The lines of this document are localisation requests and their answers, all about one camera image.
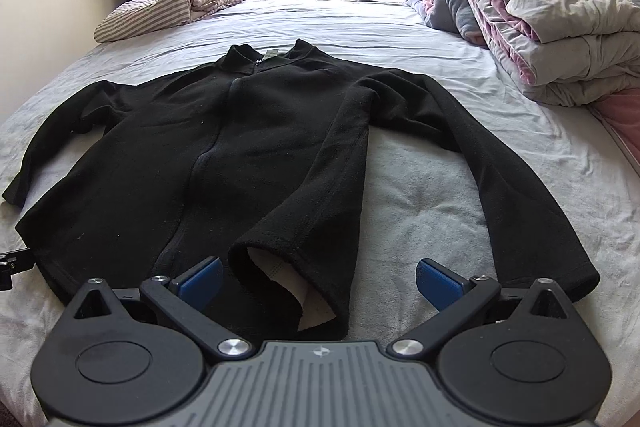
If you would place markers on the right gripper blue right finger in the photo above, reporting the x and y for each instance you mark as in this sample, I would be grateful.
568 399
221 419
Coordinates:
461 304

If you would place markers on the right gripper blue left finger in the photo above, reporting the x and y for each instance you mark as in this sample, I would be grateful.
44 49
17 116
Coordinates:
180 302

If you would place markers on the black zip jacket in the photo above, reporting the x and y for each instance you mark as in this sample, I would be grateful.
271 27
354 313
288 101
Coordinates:
261 163

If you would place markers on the pink pillow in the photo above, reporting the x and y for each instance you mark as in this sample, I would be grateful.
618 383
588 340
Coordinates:
620 115

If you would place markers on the beige pink folded quilt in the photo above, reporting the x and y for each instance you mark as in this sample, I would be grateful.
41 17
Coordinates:
563 52

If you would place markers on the striped folded blanket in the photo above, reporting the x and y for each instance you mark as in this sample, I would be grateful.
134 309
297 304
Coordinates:
140 17

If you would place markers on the grey blue folded blanket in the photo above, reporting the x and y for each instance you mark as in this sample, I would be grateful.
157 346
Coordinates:
455 16

